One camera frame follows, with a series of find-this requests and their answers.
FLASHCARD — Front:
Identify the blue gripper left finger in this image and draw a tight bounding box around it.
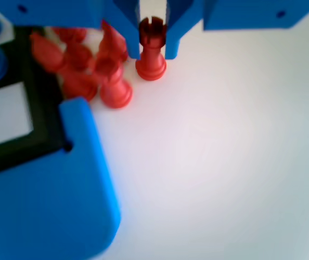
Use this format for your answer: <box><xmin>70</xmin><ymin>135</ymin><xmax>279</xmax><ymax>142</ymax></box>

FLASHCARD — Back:
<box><xmin>102</xmin><ymin>0</ymin><xmax>141</xmax><ymax>60</ymax></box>

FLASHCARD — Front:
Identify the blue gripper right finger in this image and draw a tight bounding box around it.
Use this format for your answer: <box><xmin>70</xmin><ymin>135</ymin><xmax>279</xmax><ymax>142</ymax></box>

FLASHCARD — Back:
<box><xmin>165</xmin><ymin>0</ymin><xmax>204</xmax><ymax>60</ymax></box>

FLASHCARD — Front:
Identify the red chess rook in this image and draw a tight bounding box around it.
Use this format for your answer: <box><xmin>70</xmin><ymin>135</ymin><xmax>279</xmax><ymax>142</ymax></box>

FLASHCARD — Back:
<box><xmin>135</xmin><ymin>16</ymin><xmax>168</xmax><ymax>81</ymax></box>

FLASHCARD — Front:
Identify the red chess pawn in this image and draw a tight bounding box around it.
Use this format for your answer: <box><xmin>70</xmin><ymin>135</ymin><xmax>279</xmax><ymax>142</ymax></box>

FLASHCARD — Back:
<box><xmin>63</xmin><ymin>40</ymin><xmax>95</xmax><ymax>74</ymax></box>

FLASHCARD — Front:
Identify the red chess bishop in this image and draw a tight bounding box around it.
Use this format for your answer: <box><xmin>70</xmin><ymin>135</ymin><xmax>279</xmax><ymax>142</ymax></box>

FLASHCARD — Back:
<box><xmin>53</xmin><ymin>27</ymin><xmax>89</xmax><ymax>44</ymax></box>

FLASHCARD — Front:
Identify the tall red chess piece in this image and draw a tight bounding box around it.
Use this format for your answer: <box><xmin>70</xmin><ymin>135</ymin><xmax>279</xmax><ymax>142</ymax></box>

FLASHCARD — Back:
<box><xmin>96</xmin><ymin>19</ymin><xmax>133</xmax><ymax>109</ymax></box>
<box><xmin>30</xmin><ymin>31</ymin><xmax>99</xmax><ymax>103</ymax></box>

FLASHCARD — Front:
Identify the blue board mount plate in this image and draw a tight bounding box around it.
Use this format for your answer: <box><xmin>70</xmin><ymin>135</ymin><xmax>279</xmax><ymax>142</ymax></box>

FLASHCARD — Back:
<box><xmin>0</xmin><ymin>96</ymin><xmax>123</xmax><ymax>260</ymax></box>

